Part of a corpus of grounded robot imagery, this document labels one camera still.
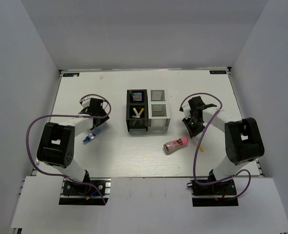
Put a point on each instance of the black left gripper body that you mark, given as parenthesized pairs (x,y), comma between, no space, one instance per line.
(103,120)

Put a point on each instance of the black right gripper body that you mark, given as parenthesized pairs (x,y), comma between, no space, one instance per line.
(195,127)

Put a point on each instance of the small blue capped bottle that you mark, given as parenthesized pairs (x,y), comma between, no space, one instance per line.
(91,136)

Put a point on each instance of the pink capped glue bottle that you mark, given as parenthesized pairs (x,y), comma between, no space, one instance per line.
(174,145)

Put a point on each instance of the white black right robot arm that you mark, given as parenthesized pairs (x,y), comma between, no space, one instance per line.
(243,142)

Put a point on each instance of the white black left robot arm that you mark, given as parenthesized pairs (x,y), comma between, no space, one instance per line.
(57,142)

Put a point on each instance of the white slotted pen holder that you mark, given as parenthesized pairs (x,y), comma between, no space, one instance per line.
(158,110)

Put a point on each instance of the left blue corner label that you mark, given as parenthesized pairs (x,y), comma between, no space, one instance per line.
(71,74)

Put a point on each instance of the black slotted pen holder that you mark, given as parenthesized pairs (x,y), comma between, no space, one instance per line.
(142,102)

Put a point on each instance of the blue corner label sticker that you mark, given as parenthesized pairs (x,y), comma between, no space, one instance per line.
(218,72)

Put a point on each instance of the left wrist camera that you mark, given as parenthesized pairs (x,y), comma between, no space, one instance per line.
(85,101)

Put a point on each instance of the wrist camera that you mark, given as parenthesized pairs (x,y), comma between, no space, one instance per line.
(85,101)
(186,111)

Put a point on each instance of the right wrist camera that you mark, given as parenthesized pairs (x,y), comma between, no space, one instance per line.
(186,111)

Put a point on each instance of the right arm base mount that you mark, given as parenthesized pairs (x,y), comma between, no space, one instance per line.
(217,195)

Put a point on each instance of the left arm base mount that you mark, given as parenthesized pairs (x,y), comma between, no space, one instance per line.
(75,194)

